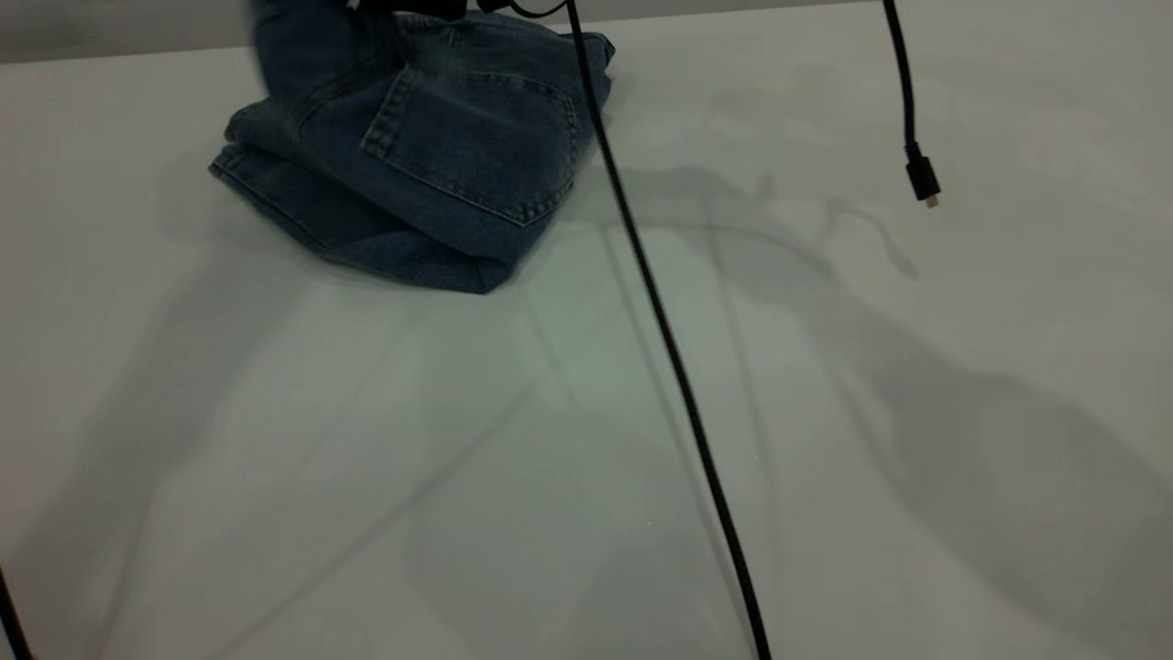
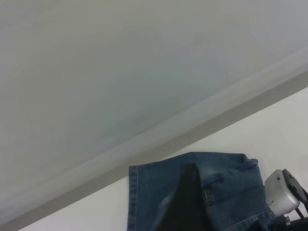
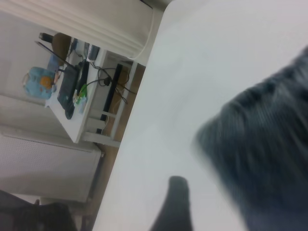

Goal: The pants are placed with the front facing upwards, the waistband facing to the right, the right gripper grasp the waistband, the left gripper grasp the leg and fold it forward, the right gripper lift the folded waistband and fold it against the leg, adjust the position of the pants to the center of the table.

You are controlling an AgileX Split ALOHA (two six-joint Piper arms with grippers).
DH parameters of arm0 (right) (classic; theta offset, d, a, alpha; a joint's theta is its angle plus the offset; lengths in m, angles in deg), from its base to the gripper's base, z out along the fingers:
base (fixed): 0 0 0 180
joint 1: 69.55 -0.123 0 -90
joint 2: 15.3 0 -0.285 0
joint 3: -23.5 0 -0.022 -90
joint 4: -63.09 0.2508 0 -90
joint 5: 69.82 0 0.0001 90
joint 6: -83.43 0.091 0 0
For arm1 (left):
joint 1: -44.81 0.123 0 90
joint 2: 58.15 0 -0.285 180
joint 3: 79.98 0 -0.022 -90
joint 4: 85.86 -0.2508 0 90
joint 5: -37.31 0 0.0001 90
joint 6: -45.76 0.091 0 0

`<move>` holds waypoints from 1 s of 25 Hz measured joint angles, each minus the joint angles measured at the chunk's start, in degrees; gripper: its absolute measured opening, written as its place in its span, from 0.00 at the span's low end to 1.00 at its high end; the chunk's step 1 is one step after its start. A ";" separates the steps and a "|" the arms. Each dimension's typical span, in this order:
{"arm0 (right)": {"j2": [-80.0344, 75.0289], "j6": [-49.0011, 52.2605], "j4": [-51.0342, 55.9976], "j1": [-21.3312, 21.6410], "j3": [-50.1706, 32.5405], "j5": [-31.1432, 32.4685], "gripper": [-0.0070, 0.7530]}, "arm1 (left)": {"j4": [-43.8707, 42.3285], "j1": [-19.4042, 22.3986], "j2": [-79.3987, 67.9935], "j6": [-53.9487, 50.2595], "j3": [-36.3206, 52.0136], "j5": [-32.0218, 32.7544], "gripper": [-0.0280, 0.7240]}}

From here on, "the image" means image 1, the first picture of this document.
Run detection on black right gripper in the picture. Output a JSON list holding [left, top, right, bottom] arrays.
[[353, 0, 468, 21]]

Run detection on blue denim pants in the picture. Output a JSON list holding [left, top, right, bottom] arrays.
[[209, 0, 617, 296]]

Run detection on black cable with USB plug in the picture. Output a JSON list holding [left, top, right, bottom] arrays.
[[882, 0, 942, 210]]

